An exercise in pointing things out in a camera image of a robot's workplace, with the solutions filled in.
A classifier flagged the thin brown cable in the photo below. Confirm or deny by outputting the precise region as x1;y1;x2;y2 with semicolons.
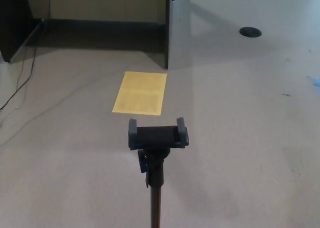
14;55;27;91

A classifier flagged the blue scrap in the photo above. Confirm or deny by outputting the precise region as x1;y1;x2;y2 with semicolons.
306;75;320;88

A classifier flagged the yellow paper sheet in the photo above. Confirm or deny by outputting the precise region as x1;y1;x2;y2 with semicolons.
112;71;168;116

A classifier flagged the thin grey floor cable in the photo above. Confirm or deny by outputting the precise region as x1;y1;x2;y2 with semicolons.
0;71;126;147

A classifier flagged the dark wooden desk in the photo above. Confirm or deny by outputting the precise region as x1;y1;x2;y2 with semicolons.
0;0;176;70

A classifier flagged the black tripod with phone holder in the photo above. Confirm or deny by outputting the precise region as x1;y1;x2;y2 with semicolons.
128;117;190;228

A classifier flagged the black power cable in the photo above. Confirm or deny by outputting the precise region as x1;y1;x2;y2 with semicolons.
0;0;54;111

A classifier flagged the black round floor cover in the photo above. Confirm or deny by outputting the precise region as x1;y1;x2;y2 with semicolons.
239;26;263;38

